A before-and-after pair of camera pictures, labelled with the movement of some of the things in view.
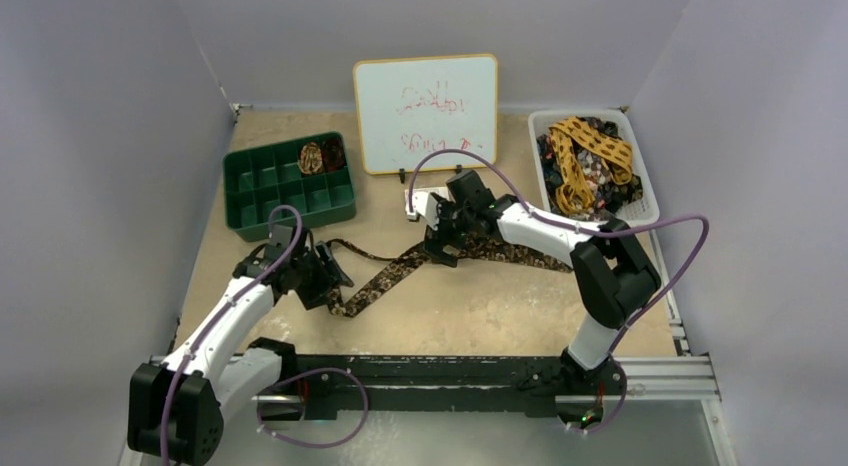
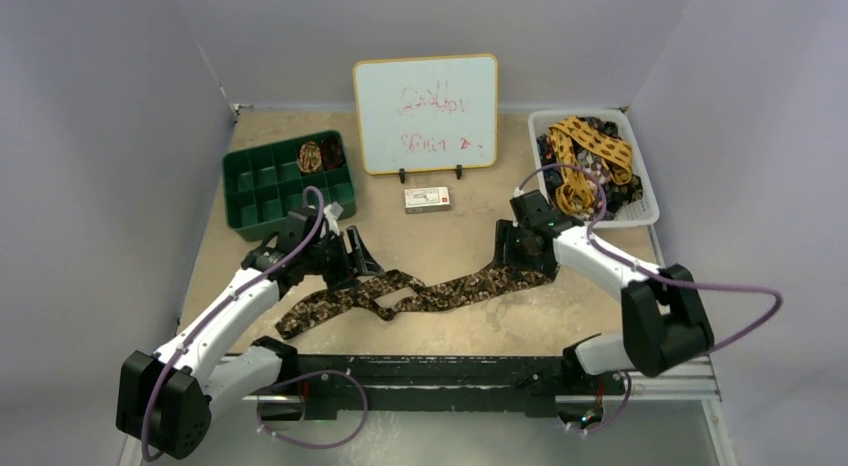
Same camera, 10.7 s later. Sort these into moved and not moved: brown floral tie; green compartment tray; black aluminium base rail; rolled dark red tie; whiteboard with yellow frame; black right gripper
Moved: brown floral tie; black right gripper
Not moved: green compartment tray; whiteboard with yellow frame; black aluminium base rail; rolled dark red tie
